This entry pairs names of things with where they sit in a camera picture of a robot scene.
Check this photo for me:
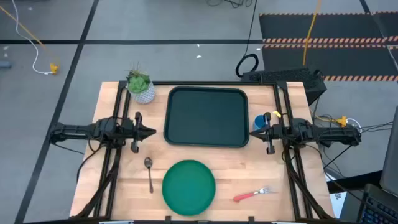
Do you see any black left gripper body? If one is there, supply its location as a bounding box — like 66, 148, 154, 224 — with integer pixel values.
121, 111, 144, 154

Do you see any black keyboard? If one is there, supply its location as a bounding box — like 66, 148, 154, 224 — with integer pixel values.
356, 183, 398, 224

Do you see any grey monitor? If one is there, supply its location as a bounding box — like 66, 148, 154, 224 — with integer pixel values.
379, 105, 398, 197

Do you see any white triangle-patterned plant pot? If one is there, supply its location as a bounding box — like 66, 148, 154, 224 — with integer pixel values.
133, 81, 156, 105

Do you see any black aluminium table frame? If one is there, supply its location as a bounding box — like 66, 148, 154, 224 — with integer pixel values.
70, 80, 336, 224

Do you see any yellow floor cable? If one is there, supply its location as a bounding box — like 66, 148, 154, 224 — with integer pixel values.
0, 5, 60, 68

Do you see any black cable bundle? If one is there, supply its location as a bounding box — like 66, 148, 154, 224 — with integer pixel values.
206, 0, 253, 9

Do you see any dark green plastic tray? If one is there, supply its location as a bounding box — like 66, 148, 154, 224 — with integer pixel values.
163, 86, 250, 149

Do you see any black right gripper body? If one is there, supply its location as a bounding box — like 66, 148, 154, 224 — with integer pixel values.
264, 112, 290, 155

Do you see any black hanging cable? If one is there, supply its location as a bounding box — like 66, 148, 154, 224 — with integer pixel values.
235, 0, 259, 78

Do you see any blue cup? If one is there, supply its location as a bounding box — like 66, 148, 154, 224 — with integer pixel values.
252, 114, 269, 132

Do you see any metal spoon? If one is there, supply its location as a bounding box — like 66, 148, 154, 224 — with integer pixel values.
144, 156, 155, 194

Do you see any yellow hanging cable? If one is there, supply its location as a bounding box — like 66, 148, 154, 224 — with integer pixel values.
302, 0, 323, 67

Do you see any green round plate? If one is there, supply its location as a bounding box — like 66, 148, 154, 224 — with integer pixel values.
161, 159, 216, 217

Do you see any green succulent plant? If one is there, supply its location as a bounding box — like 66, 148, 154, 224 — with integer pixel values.
126, 62, 152, 94

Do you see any black hazard-striped floor mat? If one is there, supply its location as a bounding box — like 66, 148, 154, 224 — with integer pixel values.
259, 11, 398, 82

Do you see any white floor cable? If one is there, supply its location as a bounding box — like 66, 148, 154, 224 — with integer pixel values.
11, 0, 54, 75

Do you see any red-handled metal fork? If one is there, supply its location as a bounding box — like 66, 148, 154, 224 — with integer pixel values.
233, 186, 275, 203

